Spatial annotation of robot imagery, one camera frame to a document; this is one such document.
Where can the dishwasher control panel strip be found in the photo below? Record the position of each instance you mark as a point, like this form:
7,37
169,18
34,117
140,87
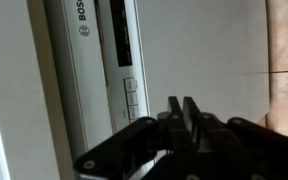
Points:
117,83

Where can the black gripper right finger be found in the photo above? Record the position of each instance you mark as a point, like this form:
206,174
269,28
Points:
237,150

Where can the white Bosch dishwasher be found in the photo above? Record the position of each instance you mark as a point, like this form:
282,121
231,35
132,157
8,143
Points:
200,50

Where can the white kitchen countertop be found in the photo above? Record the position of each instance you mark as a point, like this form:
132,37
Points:
10,83

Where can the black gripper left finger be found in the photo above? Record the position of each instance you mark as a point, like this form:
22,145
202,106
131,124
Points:
117,150

